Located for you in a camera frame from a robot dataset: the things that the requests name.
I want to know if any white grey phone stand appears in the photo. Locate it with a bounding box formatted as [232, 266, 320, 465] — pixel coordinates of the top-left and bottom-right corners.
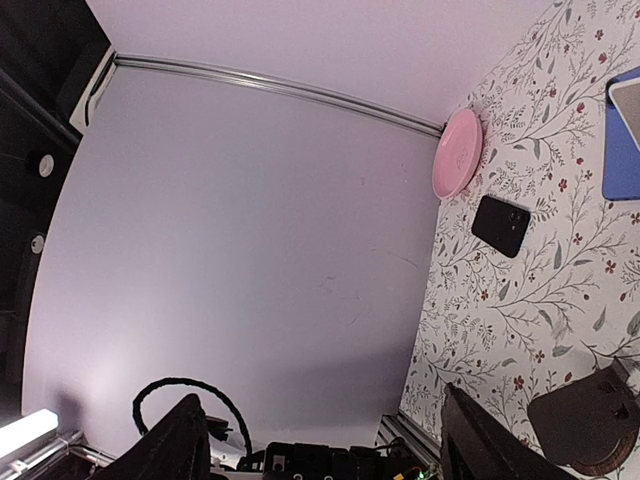
[608, 77, 640, 148]

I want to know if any blue phone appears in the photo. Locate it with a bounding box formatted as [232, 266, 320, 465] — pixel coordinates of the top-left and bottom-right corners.
[602, 68, 639, 201]

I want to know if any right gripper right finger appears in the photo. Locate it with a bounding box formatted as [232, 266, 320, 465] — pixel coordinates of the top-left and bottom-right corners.
[442, 383, 572, 479]

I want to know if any front aluminium rail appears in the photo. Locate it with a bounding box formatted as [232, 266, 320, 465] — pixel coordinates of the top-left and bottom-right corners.
[374, 413, 440, 472]

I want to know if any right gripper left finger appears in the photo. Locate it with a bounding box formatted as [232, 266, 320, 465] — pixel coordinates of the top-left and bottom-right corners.
[92, 394, 211, 480]

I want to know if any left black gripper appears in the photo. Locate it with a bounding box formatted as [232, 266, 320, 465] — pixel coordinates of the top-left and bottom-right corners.
[237, 442, 420, 480]

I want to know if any left aluminium frame post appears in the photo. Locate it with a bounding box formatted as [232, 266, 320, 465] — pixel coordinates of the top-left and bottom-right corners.
[115, 54, 444, 139]

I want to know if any pink plate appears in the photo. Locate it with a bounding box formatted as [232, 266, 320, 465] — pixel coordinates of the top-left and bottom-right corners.
[432, 109, 483, 200]

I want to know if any black round base stand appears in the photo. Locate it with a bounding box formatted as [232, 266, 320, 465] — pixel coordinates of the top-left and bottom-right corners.
[527, 359, 639, 477]

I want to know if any black phone far left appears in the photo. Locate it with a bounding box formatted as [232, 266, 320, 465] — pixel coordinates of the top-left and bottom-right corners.
[471, 195, 531, 259]

